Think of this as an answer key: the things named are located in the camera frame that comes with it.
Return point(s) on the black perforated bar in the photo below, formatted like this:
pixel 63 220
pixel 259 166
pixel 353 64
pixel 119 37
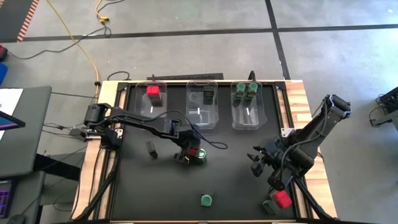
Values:
pixel 186 76

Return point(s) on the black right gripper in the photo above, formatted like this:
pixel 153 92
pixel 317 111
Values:
pixel 270 155

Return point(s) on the black neighbouring robot rig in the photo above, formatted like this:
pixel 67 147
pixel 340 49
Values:
pixel 388 109

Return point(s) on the silver metal bracket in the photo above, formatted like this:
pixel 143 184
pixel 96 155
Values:
pixel 287 132

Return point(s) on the dark mat orange striped edge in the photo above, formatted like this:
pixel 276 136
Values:
pixel 12 18

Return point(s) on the clear plastic bin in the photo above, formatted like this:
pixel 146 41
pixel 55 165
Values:
pixel 143 109
pixel 202 119
pixel 248 121

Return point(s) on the grey desk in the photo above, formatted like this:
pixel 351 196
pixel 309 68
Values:
pixel 31 140

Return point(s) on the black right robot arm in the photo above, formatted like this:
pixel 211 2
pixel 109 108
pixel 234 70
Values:
pixel 323 121

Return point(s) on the red and black object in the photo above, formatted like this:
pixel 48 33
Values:
pixel 2 53

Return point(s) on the keyboard with purple light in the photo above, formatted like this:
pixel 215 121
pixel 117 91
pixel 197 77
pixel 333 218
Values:
pixel 4 199

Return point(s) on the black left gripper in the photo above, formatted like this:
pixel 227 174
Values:
pixel 188 141

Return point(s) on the black table mat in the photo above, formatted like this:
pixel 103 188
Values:
pixel 186 186

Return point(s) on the black clamp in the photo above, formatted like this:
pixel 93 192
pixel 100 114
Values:
pixel 252 76

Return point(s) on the grey power box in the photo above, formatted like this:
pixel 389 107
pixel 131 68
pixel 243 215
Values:
pixel 77 133

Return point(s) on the green-lidded oregano glass jar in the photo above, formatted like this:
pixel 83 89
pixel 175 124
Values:
pixel 202 154
pixel 206 200
pixel 252 87
pixel 240 87

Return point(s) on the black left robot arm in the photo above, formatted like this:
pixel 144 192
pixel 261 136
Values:
pixel 140 123

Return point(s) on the blue object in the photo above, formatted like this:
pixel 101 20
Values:
pixel 2 73

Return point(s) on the white paper sheet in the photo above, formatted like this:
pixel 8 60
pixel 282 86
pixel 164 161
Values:
pixel 9 99

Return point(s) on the red-lidded smoked paprika tin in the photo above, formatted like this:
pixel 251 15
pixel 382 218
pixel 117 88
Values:
pixel 282 199
pixel 153 91
pixel 192 152

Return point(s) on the tablet with lit screen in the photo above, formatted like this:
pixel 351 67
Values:
pixel 7 122

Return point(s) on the green black pepper tin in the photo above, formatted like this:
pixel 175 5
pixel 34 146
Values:
pixel 209 95
pixel 268 208
pixel 151 147

